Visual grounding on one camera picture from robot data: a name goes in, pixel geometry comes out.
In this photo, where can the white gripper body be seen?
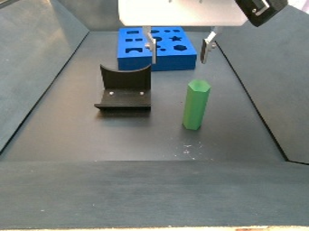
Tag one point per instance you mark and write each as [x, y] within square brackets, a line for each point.
[181, 13]

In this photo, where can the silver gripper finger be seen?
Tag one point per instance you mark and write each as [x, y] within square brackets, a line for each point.
[209, 43]
[152, 42]

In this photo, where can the green hexagon prism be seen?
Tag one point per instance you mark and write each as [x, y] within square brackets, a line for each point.
[199, 92]

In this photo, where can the blue foam shape board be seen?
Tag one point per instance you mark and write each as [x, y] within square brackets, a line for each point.
[176, 53]

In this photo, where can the black curved holder stand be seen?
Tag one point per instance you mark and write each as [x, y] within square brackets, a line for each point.
[128, 89]

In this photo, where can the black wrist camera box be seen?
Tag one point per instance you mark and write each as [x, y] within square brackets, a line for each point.
[261, 10]

